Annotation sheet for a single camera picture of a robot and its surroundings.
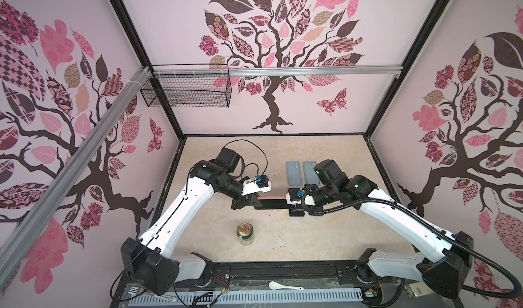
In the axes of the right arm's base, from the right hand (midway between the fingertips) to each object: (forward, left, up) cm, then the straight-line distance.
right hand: (292, 201), depth 71 cm
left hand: (-1, +13, +1) cm, 13 cm away
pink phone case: (-2, +7, +6) cm, 10 cm away
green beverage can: (-7, +18, -10) cm, 21 cm away
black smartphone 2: (+4, -3, -19) cm, 19 cm away
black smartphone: (-2, +7, +3) cm, 8 cm away
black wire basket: (+54, +45, +14) cm, 72 cm away
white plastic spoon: (-23, +7, -19) cm, 31 cm away
